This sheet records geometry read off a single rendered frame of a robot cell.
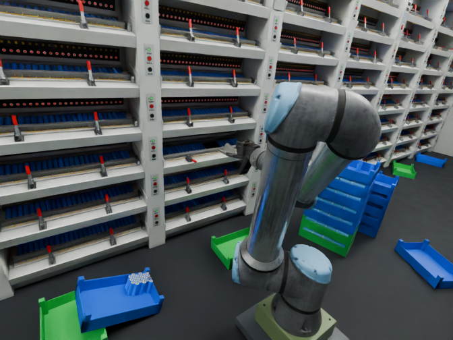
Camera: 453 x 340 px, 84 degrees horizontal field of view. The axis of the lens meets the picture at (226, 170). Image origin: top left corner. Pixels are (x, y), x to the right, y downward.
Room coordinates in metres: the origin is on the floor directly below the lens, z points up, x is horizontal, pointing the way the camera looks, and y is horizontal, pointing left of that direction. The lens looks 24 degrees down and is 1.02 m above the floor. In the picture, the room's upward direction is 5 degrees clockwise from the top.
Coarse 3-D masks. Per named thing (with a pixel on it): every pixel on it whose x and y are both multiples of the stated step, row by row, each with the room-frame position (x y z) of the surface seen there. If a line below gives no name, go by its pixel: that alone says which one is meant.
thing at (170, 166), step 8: (192, 136) 1.46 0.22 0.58; (200, 136) 1.49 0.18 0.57; (208, 136) 1.53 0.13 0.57; (240, 136) 1.64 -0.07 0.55; (176, 160) 1.26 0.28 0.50; (184, 160) 1.27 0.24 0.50; (200, 160) 1.31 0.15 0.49; (208, 160) 1.33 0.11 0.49; (216, 160) 1.37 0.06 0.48; (224, 160) 1.40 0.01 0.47; (232, 160) 1.44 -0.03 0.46; (168, 168) 1.19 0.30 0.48; (176, 168) 1.22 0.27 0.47; (184, 168) 1.25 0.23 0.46; (192, 168) 1.28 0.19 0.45
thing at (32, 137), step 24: (0, 120) 0.92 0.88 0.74; (24, 120) 0.99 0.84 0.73; (48, 120) 1.00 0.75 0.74; (72, 120) 1.07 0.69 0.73; (96, 120) 1.03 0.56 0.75; (120, 120) 1.12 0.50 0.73; (0, 144) 0.82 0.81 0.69; (24, 144) 0.86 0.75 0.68; (48, 144) 0.90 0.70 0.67; (72, 144) 0.95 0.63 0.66; (96, 144) 1.01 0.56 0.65
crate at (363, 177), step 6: (354, 162) 1.41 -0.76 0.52; (378, 162) 1.33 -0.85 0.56; (348, 168) 1.39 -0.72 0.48; (354, 168) 1.40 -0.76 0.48; (366, 168) 1.37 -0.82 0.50; (378, 168) 1.30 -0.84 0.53; (342, 174) 1.26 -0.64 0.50; (348, 174) 1.24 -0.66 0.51; (354, 174) 1.23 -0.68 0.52; (360, 174) 1.21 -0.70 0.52; (366, 174) 1.19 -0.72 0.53; (372, 174) 1.18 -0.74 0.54; (354, 180) 1.22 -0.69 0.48; (360, 180) 1.21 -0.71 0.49; (366, 180) 1.19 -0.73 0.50; (372, 180) 1.21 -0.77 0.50
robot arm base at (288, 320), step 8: (280, 296) 0.67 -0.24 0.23; (272, 304) 0.68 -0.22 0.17; (280, 304) 0.65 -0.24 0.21; (288, 304) 0.63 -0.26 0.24; (272, 312) 0.65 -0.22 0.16; (280, 312) 0.63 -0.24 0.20; (288, 312) 0.62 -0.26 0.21; (296, 312) 0.61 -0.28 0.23; (304, 312) 0.60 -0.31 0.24; (312, 312) 0.61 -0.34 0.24; (320, 312) 0.64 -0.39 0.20; (280, 320) 0.61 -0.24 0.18; (288, 320) 0.60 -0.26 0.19; (296, 320) 0.60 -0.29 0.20; (304, 320) 0.60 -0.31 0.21; (312, 320) 0.60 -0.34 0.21; (320, 320) 0.62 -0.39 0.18; (288, 328) 0.59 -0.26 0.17; (296, 328) 0.59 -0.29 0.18; (304, 328) 0.59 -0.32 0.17; (312, 328) 0.59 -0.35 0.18; (304, 336) 0.58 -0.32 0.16
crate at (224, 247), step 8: (240, 232) 1.28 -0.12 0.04; (248, 232) 1.31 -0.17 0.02; (216, 240) 1.18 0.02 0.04; (224, 240) 1.21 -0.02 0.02; (232, 240) 1.24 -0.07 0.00; (240, 240) 1.25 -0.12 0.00; (216, 248) 1.11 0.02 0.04; (224, 248) 1.16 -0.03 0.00; (232, 248) 1.17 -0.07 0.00; (224, 256) 1.04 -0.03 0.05; (232, 256) 1.10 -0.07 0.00; (224, 264) 1.03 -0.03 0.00; (232, 264) 1.01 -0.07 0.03
